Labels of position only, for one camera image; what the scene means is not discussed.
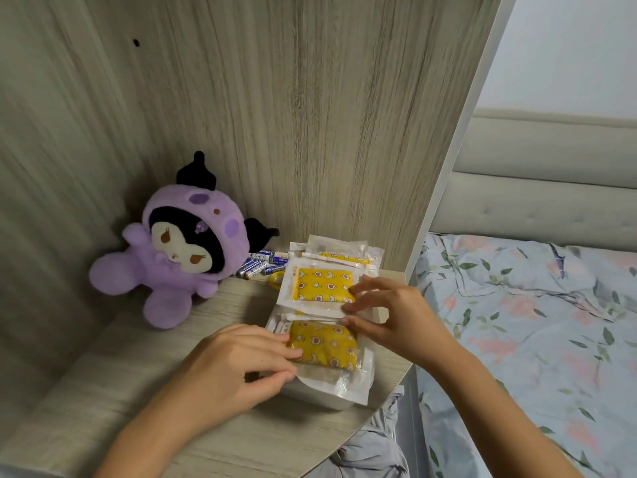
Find person's right hand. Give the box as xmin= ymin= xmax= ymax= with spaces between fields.
xmin=340 ymin=274 xmax=468 ymax=372

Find person's left hand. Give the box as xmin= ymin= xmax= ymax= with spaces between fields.
xmin=167 ymin=323 xmax=305 ymax=436

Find pile of yellow packets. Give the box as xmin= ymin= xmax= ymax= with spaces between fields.
xmin=266 ymin=234 xmax=387 ymax=409

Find wooden shelf unit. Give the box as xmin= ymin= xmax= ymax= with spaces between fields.
xmin=0 ymin=0 xmax=504 ymax=478

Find person's right forearm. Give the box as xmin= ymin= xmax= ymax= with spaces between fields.
xmin=423 ymin=343 xmax=584 ymax=478

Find floral bed sheet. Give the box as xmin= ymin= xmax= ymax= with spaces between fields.
xmin=413 ymin=233 xmax=637 ymax=478

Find floral pillow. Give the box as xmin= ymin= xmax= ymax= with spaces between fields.
xmin=417 ymin=233 xmax=637 ymax=327

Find bundle of blue white batteries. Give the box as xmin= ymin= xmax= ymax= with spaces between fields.
xmin=236 ymin=249 xmax=291 ymax=280

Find purple plush toy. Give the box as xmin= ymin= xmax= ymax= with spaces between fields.
xmin=89 ymin=151 xmax=281 ymax=330

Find gray crumpled clothes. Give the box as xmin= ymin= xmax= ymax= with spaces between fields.
xmin=303 ymin=392 xmax=411 ymax=478

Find beige padded headboard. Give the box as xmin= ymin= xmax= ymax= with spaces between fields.
xmin=430 ymin=108 xmax=637 ymax=252

